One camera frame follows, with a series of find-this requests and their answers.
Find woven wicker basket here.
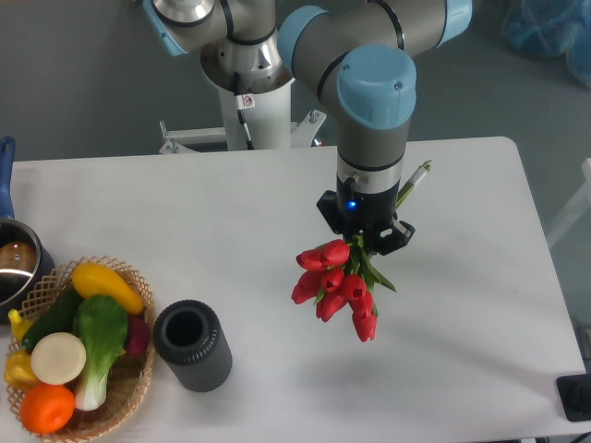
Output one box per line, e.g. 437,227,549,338
18,256,155,442

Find small yellow banana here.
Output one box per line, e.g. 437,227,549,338
8,309,33,342

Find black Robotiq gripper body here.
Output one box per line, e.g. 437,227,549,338
336,177,400,236

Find white furniture frame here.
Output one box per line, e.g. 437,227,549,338
546,158,590,248

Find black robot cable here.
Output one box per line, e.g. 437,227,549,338
233,71,256,151

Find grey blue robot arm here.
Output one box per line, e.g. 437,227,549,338
142,1,473,255

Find yellow bell pepper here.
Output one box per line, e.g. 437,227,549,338
4,350,41,391

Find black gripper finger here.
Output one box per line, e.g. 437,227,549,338
367,218,415,256
316,190,345,234

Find red tulip bouquet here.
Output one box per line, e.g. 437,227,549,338
291,160,433,343

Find black device at edge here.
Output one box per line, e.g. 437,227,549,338
556,374,590,422

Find blue handled saucepan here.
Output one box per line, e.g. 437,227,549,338
1,137,54,326

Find purple red onion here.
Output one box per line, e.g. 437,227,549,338
124,316,151,355

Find blue plastic bag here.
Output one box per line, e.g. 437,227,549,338
501,1,590,87

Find dark green cucumber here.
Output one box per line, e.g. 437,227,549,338
21,285,83,353

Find green bok choy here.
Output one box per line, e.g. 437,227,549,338
73,294,127,412

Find orange fruit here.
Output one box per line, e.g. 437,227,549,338
19,384,75,434

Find dark grey ribbed vase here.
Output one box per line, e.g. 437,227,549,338
152,300,233,393

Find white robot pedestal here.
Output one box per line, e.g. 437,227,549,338
158,45,327,155

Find white round radish slice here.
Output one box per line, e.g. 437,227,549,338
30,332,86,385

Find yellow squash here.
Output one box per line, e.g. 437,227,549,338
71,262,144,315

